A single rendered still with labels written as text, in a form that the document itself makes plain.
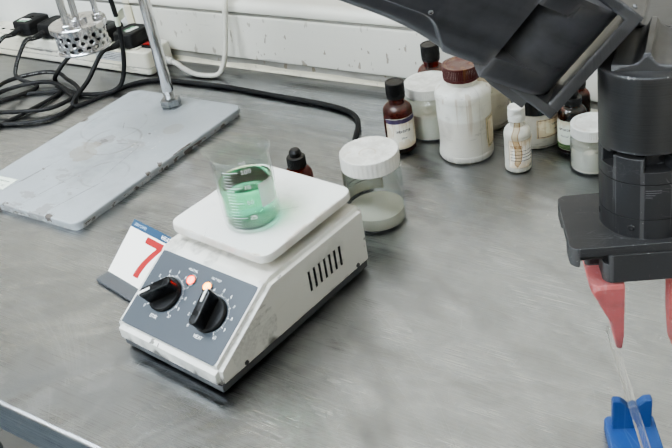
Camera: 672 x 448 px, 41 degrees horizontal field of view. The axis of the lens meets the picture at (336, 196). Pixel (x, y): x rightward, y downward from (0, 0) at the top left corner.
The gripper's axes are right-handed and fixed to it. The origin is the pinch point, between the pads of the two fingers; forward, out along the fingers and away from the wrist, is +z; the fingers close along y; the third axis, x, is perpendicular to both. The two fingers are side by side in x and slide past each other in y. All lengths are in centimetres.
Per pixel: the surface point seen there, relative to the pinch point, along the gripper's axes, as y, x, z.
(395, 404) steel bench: 17.8, -2.4, 7.6
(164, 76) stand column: 49, -58, 0
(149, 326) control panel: 38.6, -9.4, 3.7
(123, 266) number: 45, -22, 5
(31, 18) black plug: 79, -87, -2
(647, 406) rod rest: 0.1, 1.9, 5.0
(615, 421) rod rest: 2.3, 1.9, 6.2
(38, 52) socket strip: 78, -84, 2
